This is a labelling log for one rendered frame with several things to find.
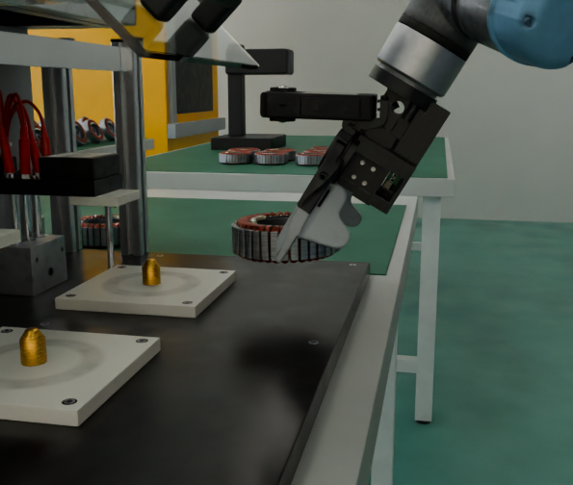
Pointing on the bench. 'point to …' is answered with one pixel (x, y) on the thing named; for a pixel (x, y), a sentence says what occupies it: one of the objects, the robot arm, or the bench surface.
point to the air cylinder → (30, 266)
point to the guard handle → (211, 10)
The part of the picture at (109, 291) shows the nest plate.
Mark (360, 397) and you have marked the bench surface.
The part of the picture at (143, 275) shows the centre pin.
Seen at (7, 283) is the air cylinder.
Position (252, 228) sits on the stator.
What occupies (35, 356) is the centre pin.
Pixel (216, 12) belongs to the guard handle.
